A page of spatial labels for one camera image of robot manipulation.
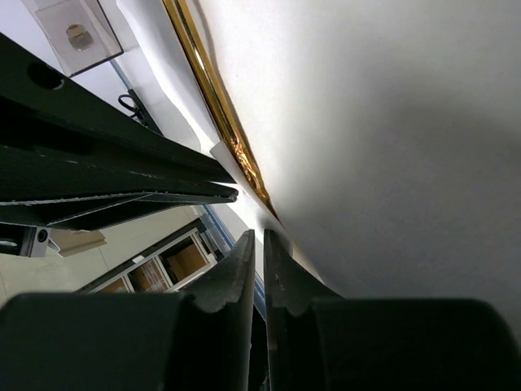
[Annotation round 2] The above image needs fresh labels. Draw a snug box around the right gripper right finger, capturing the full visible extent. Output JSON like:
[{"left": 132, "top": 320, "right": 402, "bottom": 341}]
[{"left": 264, "top": 230, "right": 520, "bottom": 390}]

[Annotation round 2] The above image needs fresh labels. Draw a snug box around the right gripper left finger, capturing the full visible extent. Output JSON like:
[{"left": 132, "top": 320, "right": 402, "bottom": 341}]
[{"left": 1, "top": 231, "right": 255, "bottom": 390}]

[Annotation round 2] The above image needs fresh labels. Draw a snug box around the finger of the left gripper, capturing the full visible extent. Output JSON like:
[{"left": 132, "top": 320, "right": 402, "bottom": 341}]
[
  {"left": 1, "top": 37, "right": 237, "bottom": 202},
  {"left": 1, "top": 192, "right": 228, "bottom": 226}
]

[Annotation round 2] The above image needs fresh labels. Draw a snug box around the gold spoon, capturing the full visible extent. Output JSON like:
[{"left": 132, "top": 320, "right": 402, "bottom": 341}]
[{"left": 163, "top": 1, "right": 275, "bottom": 213}]

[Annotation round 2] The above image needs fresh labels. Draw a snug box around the white paper napkin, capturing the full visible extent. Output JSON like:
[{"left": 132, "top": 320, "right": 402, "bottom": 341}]
[{"left": 113, "top": 0, "right": 521, "bottom": 327}]

